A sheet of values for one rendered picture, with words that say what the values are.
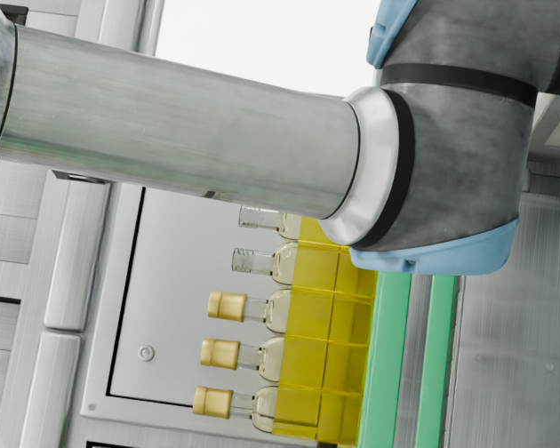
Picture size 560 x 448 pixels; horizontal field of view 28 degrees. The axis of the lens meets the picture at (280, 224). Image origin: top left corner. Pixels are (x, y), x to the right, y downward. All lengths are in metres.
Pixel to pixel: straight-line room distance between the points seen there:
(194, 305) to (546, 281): 0.49
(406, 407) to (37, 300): 0.57
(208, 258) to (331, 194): 0.76
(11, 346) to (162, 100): 0.90
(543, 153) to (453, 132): 0.51
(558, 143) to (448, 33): 0.48
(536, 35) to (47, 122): 0.34
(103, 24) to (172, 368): 0.51
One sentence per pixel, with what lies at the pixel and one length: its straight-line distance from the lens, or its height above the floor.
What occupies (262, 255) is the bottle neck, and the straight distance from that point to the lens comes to 1.36.
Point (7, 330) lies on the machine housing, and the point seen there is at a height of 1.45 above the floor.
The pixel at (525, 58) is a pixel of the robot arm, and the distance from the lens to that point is 0.81.
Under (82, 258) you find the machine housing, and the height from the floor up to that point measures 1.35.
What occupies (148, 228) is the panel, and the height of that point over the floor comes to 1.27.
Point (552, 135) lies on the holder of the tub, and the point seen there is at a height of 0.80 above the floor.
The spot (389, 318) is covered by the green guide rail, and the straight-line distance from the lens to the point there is 1.22.
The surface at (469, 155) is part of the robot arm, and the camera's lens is 0.79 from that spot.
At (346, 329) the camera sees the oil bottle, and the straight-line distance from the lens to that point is 1.33.
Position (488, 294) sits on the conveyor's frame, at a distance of 1.22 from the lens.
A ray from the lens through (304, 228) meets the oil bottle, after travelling 1.36.
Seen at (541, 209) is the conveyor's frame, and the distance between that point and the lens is 1.26.
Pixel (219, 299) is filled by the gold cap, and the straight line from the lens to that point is 1.35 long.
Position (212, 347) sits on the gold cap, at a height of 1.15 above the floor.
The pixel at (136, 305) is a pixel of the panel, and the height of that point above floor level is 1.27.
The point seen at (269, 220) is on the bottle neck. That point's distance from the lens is 1.37.
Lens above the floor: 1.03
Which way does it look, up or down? 2 degrees up
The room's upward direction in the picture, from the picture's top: 83 degrees counter-clockwise
